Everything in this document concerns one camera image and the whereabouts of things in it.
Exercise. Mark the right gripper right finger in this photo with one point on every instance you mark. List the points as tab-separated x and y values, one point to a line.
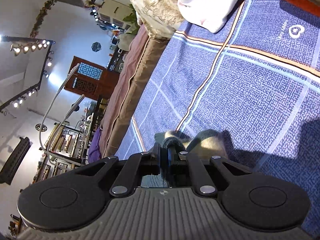
187	170

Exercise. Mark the wall display shelves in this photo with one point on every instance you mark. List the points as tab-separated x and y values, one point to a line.
70	144

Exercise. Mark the purple cloth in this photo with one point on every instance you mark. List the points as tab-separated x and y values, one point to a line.
94	149

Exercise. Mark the black wall shelf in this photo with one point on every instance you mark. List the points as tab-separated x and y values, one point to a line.
13	162

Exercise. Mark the green cream checkered sweater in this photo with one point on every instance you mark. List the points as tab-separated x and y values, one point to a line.
205	144

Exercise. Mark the beige floral pillow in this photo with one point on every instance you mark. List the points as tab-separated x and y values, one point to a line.
160	17

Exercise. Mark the pink brown bed cover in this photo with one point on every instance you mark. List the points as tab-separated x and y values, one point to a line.
143	56

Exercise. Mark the blue plaid blanket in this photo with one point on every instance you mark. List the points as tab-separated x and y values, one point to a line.
256	82

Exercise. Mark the ceiling track lights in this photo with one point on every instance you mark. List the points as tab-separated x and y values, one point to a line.
39	52

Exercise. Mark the red wooden door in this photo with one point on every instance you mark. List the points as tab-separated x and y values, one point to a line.
92	80

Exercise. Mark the green potted plant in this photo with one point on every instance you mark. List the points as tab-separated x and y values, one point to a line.
132	18

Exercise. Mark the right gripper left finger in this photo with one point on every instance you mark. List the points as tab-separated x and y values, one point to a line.
133	170

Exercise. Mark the red folded garment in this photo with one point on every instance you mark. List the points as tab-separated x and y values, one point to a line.
305	5

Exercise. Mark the cream drawer cabinet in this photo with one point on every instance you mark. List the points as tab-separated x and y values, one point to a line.
114	13

